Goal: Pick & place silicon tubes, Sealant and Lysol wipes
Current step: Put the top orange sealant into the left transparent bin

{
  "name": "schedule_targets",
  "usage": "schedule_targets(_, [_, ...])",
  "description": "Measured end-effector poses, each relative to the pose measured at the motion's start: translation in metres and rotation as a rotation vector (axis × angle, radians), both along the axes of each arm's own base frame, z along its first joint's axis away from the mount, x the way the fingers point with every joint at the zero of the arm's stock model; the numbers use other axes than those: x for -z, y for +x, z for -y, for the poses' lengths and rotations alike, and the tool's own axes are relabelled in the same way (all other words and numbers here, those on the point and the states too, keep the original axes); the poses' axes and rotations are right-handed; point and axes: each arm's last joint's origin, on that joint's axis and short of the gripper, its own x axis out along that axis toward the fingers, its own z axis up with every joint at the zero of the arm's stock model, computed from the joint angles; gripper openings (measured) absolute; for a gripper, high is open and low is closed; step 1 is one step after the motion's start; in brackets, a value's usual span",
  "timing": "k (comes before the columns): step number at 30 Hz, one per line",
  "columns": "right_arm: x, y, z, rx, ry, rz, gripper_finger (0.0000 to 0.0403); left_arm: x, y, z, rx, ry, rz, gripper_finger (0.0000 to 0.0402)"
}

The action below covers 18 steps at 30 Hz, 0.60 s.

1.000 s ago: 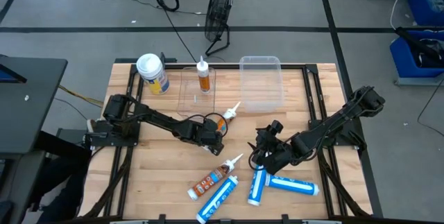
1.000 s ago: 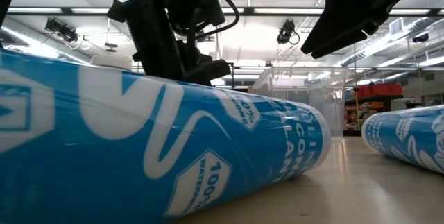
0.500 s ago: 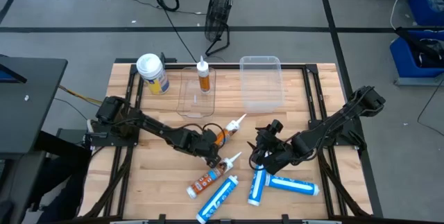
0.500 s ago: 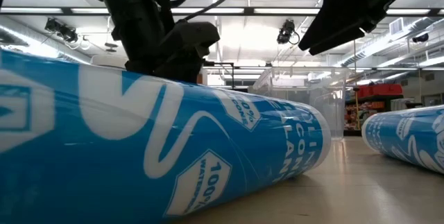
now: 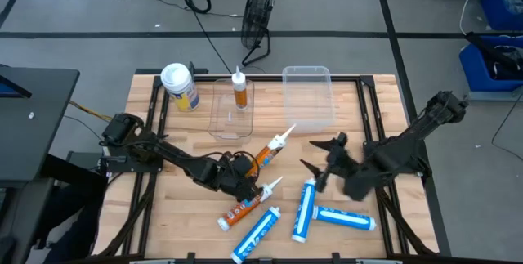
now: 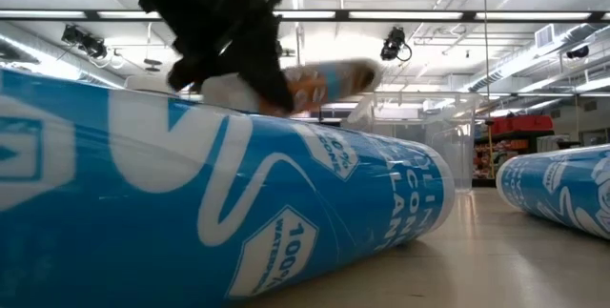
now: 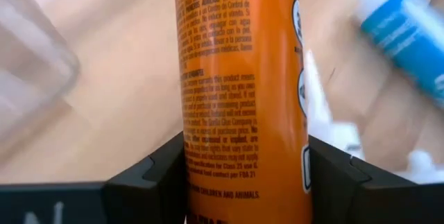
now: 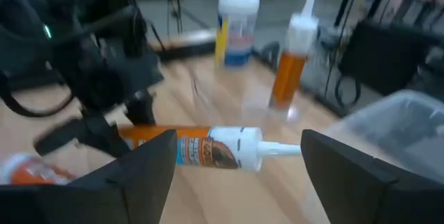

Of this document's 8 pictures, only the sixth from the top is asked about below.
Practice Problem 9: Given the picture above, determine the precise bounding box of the black overhead camera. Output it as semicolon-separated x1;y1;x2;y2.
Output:
379;26;414;63

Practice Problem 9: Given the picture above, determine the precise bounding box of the wide clear plastic bin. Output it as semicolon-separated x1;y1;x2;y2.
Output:
345;92;482;194

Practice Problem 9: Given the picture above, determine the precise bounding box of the black shelf rack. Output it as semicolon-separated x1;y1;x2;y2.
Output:
471;129;557;188

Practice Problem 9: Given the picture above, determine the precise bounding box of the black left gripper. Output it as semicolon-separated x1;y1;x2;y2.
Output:
121;0;297;113

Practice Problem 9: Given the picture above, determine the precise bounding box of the black ceiling light cluster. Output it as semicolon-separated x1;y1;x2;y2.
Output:
60;24;109;60

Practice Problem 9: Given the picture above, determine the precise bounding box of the black aluminium table frame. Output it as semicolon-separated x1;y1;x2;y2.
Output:
470;176;499;189

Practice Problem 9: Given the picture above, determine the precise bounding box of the black ceiling fixture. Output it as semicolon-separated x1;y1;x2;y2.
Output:
565;44;591;60

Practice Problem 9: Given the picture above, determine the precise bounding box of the red storage bin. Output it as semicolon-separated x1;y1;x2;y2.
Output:
490;116;514;134
512;114;555;133

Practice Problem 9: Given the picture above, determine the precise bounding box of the thin hanging cord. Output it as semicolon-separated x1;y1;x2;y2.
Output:
481;0;490;119

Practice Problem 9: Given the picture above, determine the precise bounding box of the orange sealant tube with nozzle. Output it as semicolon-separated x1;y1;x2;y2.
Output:
202;58;383;115

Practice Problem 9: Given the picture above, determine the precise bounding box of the overhead beam with light strips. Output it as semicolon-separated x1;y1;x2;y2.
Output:
0;9;610;25

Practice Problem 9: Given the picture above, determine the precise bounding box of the silver air duct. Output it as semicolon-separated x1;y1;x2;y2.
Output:
469;24;610;95

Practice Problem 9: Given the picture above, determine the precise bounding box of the blue silicone sealant tube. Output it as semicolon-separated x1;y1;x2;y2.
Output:
495;144;610;241
0;67;457;308

